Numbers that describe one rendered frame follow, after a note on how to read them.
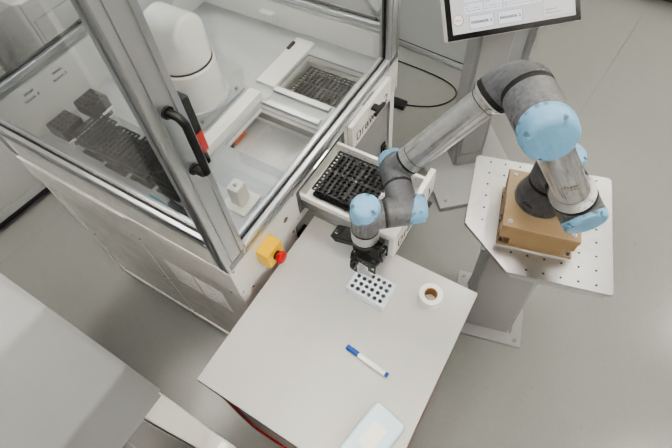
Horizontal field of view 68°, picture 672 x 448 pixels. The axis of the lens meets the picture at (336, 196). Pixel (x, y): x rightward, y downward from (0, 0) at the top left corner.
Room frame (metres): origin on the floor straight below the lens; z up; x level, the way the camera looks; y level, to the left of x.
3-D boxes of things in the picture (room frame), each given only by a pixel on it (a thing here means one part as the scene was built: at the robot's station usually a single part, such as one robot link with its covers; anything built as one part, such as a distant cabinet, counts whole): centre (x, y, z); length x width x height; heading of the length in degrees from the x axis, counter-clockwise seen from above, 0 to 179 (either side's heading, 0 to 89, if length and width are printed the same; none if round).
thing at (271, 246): (0.74, 0.21, 0.88); 0.07 x 0.05 x 0.07; 144
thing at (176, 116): (0.66, 0.27, 1.45); 0.05 x 0.03 x 0.19; 54
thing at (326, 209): (0.95, -0.06, 0.86); 0.40 x 0.26 x 0.06; 54
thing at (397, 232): (0.83, -0.23, 0.87); 0.29 x 0.02 x 0.11; 144
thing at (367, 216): (0.67, -0.07, 1.11); 0.09 x 0.08 x 0.11; 92
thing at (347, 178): (0.94, -0.07, 0.87); 0.22 x 0.18 x 0.06; 54
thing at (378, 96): (1.27, -0.16, 0.87); 0.29 x 0.02 x 0.11; 144
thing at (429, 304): (0.58, -0.24, 0.78); 0.07 x 0.07 x 0.04
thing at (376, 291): (0.63, -0.07, 0.78); 0.12 x 0.08 x 0.04; 52
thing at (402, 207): (0.69, -0.17, 1.11); 0.11 x 0.11 x 0.08; 2
